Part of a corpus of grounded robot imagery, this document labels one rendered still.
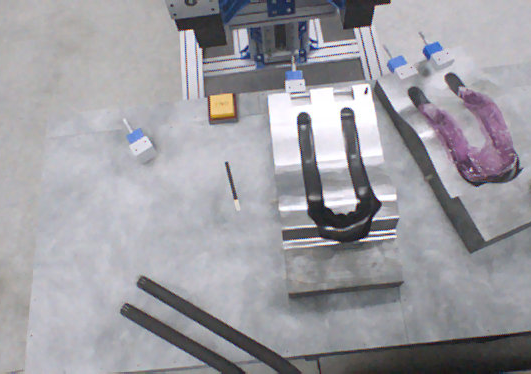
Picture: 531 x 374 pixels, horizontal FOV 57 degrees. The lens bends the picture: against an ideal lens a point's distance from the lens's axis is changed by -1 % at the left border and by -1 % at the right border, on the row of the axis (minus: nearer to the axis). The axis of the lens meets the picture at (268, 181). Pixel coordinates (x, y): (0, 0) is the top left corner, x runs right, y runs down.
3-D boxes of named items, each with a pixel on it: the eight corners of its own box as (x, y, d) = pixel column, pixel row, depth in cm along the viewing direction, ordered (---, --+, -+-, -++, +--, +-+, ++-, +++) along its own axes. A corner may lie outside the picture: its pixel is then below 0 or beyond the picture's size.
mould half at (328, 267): (269, 112, 135) (266, 84, 123) (365, 102, 134) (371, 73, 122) (288, 298, 116) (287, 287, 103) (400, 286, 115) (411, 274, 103)
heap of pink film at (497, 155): (409, 108, 126) (416, 91, 119) (470, 83, 128) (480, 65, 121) (462, 195, 117) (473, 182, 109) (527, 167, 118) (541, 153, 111)
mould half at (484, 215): (373, 89, 136) (379, 65, 126) (457, 57, 138) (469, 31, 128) (469, 254, 117) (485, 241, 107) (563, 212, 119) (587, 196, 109)
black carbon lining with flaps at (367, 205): (293, 116, 126) (292, 96, 117) (356, 109, 126) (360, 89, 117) (310, 249, 113) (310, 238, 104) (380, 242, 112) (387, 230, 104)
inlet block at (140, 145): (119, 129, 136) (113, 119, 131) (135, 119, 137) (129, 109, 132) (141, 164, 131) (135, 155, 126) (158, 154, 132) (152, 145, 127)
